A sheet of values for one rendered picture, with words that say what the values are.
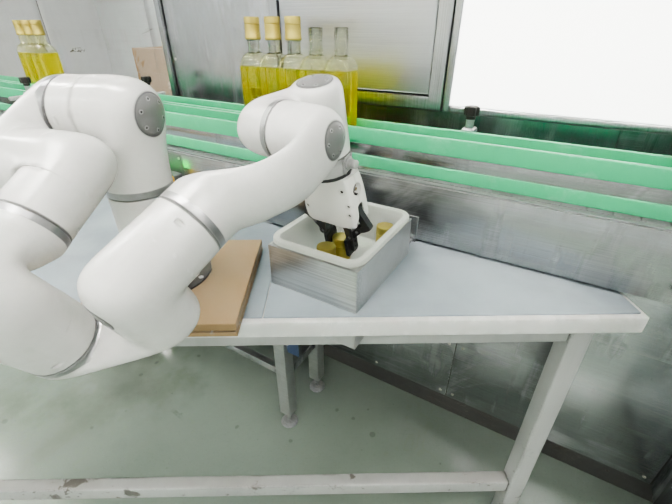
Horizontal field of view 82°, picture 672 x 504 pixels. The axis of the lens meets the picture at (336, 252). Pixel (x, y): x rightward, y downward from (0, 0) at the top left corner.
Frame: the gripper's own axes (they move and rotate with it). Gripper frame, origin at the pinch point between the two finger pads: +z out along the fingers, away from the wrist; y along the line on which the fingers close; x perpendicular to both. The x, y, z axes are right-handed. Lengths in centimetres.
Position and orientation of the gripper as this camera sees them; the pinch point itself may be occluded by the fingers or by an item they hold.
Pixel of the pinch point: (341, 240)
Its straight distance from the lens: 70.5
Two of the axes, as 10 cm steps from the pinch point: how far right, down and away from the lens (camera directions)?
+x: -5.2, 6.4, -5.7
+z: 1.4, 7.2, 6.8
